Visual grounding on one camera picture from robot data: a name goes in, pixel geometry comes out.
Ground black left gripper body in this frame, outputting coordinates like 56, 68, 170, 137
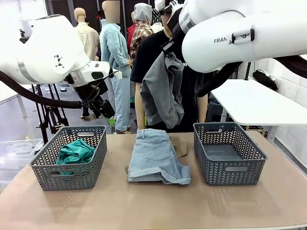
74, 82, 116, 119

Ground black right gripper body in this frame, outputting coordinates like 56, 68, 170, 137
167, 8, 187, 43

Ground teal top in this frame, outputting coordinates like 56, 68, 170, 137
55, 139, 96, 175

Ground grey top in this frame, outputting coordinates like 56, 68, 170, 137
140, 51, 185, 129

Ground light blue denim shorts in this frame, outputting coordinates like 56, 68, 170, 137
127, 128, 192, 185

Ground beige trousers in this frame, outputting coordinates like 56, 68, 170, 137
169, 136, 189, 159

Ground person's left forearm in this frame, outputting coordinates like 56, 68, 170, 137
197, 94, 208, 124

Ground person's right forearm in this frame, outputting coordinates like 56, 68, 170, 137
134, 82, 146, 120

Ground mannequin in plaid shirt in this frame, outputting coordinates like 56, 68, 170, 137
129, 2, 154, 60

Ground mannequin in blue fleece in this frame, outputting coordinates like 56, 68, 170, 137
99, 0, 133, 134

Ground person in black T-shirt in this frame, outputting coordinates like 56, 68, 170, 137
130, 30, 218, 134

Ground grey plastic woven-pattern basket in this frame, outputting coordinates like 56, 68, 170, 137
193, 122, 269, 186
29, 125, 108, 192

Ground dark storage crate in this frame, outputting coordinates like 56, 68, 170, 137
206, 97, 227, 123

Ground white desk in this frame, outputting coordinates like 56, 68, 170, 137
0, 81, 33, 118

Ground clear plastic storage box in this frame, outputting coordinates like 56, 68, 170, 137
0, 138, 44, 192

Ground black garment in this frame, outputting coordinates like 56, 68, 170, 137
252, 69, 279, 91

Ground white side table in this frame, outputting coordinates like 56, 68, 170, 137
210, 79, 307, 144

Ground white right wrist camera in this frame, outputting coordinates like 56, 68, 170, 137
154, 0, 178, 15

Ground black camera tripod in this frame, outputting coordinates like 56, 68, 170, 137
31, 83, 69, 144

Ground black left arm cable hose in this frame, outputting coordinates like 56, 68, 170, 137
0, 70, 83, 110

